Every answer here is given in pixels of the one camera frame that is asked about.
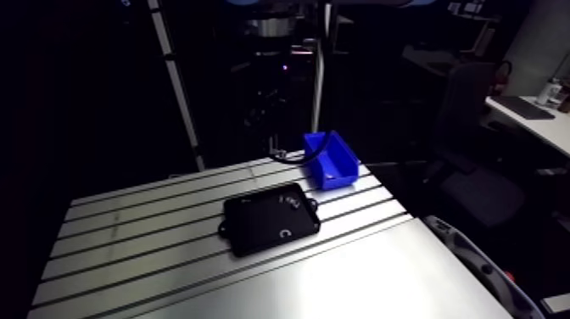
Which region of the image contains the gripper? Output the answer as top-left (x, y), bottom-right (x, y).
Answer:
top-left (249, 39), bottom-right (314, 160)

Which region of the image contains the blue bin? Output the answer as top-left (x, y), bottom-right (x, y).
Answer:
top-left (303, 130), bottom-right (360, 192)

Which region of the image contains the black tray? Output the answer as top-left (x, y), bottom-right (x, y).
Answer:
top-left (217, 182), bottom-right (322, 259)

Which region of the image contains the dark office chair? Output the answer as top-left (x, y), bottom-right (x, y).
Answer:
top-left (425, 61), bottom-right (528, 226)

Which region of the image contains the pale holed strip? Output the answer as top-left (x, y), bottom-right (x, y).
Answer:
top-left (422, 215), bottom-right (546, 319)

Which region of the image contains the dark desk mat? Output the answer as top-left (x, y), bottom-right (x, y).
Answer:
top-left (490, 95), bottom-right (556, 121)

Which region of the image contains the white desk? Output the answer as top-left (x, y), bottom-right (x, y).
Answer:
top-left (484, 94), bottom-right (570, 158)

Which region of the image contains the black cable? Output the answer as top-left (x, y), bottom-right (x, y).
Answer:
top-left (268, 131), bottom-right (333, 165)

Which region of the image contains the upright white post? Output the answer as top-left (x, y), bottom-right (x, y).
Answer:
top-left (310, 3), bottom-right (333, 133)

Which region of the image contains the slanted white post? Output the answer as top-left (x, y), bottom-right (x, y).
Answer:
top-left (146, 0), bottom-right (207, 173)

